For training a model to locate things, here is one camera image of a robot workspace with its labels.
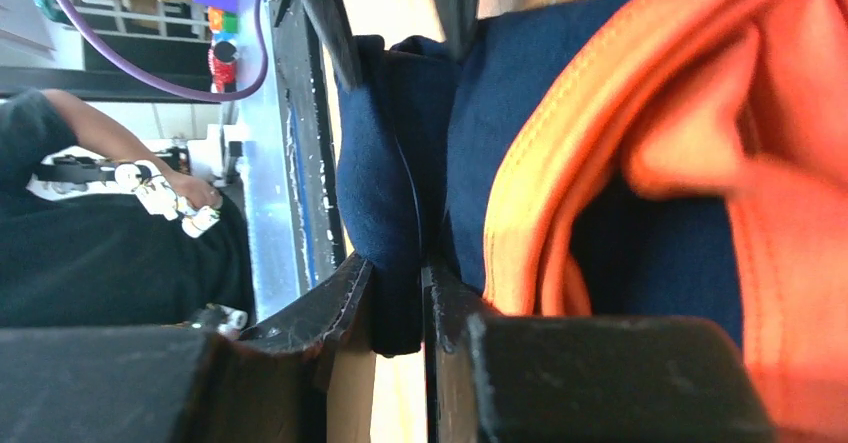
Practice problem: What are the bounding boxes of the person forearm in background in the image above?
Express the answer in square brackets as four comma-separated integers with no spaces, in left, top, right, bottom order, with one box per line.
[41,89,184,183]

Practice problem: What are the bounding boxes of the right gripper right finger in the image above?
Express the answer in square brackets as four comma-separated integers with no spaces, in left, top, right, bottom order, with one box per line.
[421,261,776,442]

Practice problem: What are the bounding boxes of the navy orange boxer briefs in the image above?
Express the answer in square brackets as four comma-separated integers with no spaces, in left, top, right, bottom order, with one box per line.
[338,0,847,442]

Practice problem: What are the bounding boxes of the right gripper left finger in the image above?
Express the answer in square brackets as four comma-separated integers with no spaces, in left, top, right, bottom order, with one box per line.
[1,254,373,442]

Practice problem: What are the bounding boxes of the aluminium frame rail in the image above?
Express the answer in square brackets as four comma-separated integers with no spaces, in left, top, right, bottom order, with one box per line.
[238,0,347,319]

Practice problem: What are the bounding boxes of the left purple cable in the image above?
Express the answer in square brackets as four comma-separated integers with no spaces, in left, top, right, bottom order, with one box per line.
[36,0,270,105]

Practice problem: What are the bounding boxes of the operator hand in background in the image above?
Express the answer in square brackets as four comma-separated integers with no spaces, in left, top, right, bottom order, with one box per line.
[163,170,222,209]

